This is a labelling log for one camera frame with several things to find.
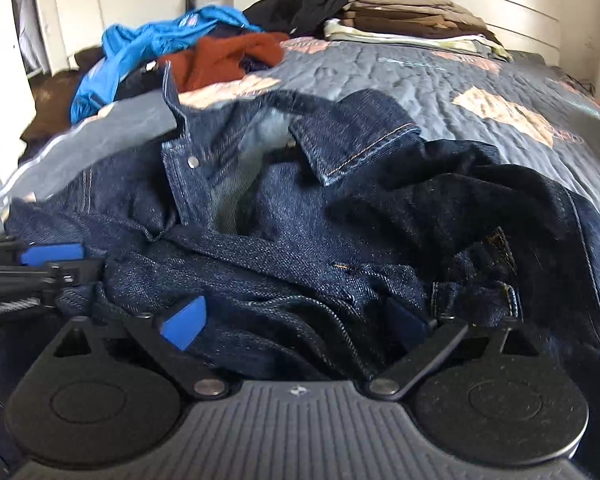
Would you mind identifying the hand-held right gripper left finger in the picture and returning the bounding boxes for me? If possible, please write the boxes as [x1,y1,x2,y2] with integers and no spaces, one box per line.
[50,295,231,401]

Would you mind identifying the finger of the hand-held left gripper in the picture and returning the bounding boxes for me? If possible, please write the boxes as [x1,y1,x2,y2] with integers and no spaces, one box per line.
[0,257,106,292]
[0,240,86,268]

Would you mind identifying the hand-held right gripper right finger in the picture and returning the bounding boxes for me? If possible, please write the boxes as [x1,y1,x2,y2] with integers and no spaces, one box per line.
[367,297,551,401]

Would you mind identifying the dark blue denim jeans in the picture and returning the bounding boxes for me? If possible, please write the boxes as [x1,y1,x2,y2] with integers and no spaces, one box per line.
[0,60,600,480]

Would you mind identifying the heap of dark clothes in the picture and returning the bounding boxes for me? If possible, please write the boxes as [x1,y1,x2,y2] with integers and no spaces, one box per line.
[112,62,168,102]

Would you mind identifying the brown coat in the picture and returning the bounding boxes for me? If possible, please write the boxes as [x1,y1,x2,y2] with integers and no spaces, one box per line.
[20,45,106,143]

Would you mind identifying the white wardrobe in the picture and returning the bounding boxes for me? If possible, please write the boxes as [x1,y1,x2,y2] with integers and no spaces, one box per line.
[0,0,36,161]

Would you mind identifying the bright blue jacket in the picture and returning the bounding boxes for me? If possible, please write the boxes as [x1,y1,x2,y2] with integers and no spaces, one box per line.
[70,5,263,126]

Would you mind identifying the grey-blue bed quilt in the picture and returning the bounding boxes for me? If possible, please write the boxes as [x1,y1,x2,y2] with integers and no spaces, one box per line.
[0,35,600,221]

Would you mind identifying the rust orange sweater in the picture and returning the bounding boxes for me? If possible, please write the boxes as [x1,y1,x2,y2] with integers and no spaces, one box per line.
[157,32,291,93]

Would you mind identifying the folded cream cloth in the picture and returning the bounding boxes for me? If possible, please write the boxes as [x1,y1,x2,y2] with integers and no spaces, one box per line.
[324,17,513,63]

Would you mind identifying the white headboard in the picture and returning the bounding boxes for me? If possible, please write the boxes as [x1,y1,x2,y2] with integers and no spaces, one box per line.
[230,0,563,66]

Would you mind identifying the black garment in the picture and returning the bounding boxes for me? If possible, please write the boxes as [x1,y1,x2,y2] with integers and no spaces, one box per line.
[242,0,408,38]

